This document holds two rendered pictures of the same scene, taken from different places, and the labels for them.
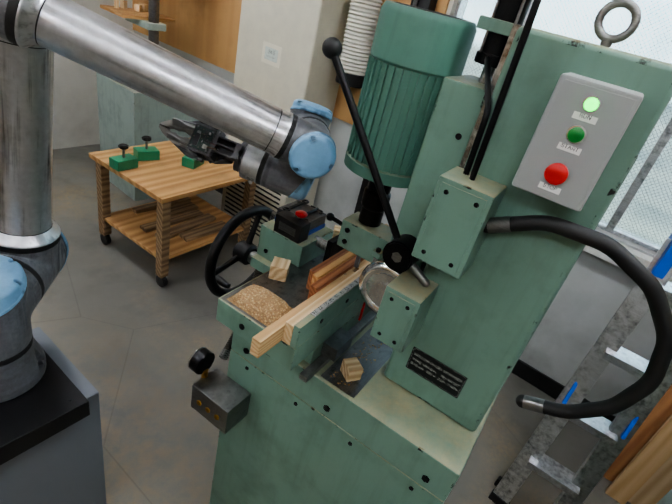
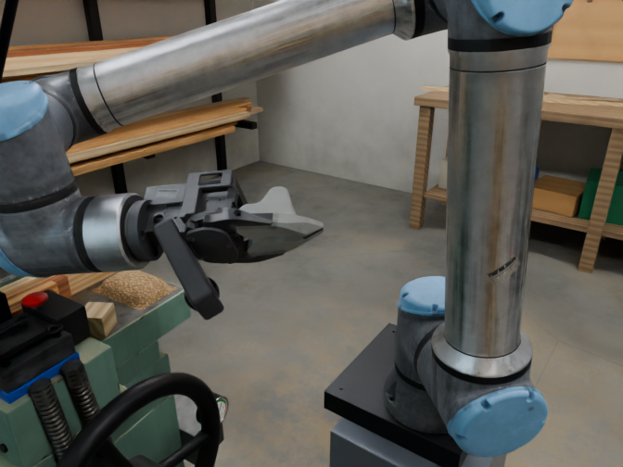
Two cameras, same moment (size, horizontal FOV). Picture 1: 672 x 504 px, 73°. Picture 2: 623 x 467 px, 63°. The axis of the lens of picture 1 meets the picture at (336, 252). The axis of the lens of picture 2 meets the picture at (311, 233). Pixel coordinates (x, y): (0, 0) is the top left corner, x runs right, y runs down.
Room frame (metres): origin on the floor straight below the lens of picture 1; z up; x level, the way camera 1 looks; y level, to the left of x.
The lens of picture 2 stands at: (1.51, 0.50, 1.37)
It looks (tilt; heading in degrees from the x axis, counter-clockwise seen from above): 24 degrees down; 185
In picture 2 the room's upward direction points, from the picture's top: straight up
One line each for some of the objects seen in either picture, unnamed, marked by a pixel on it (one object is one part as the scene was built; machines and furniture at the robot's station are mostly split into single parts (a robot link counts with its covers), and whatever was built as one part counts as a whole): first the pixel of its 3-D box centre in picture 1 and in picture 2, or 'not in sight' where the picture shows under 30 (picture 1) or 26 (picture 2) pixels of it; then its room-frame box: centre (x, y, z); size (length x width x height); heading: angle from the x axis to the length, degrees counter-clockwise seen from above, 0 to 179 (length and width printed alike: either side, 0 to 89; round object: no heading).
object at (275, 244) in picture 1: (295, 241); (38, 386); (1.03, 0.11, 0.91); 0.15 x 0.14 x 0.09; 154
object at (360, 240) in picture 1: (370, 243); not in sight; (0.92, -0.07, 1.03); 0.14 x 0.07 x 0.09; 64
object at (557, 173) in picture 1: (556, 173); not in sight; (0.63, -0.26, 1.36); 0.03 x 0.01 x 0.03; 64
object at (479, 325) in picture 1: (508, 245); not in sight; (0.80, -0.32, 1.16); 0.22 x 0.22 x 0.72; 64
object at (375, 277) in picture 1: (386, 289); not in sight; (0.76, -0.12, 1.02); 0.12 x 0.03 x 0.12; 64
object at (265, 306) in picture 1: (262, 300); (133, 283); (0.76, 0.12, 0.91); 0.12 x 0.09 x 0.03; 64
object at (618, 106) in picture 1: (573, 142); not in sight; (0.66, -0.28, 1.40); 0.10 x 0.06 x 0.16; 64
